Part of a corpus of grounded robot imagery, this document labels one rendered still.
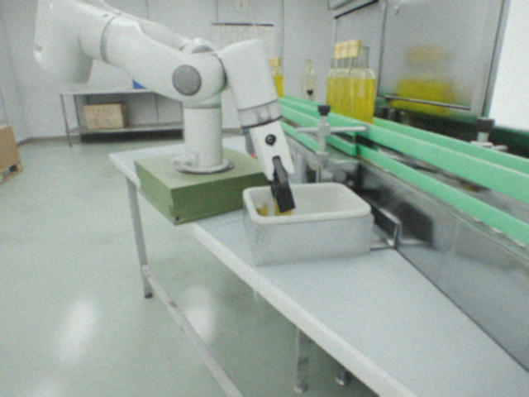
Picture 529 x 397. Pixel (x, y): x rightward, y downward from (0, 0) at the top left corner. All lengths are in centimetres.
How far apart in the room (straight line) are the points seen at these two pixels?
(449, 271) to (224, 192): 51
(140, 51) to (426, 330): 58
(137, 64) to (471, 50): 63
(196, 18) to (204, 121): 595
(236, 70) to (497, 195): 42
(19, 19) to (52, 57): 666
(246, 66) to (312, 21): 653
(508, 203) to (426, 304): 19
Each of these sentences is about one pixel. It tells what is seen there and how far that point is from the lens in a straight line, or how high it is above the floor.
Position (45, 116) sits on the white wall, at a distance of 730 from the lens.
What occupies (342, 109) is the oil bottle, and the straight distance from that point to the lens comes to 99.
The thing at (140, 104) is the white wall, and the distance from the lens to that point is 681.
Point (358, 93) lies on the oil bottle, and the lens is 91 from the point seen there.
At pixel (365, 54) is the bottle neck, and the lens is 93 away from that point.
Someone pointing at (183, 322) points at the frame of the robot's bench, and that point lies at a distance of 137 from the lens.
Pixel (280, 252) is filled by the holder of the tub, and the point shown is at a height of 77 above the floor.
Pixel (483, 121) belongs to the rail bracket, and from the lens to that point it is 65.
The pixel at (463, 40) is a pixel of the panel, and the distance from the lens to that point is 84.
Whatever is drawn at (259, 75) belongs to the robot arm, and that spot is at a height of 107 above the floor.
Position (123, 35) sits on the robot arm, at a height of 114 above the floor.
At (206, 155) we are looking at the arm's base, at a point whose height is 88.
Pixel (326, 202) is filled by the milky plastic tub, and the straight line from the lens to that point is 77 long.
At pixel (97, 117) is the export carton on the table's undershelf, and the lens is 634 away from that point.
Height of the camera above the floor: 107
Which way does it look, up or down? 21 degrees down
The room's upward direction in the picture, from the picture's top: straight up
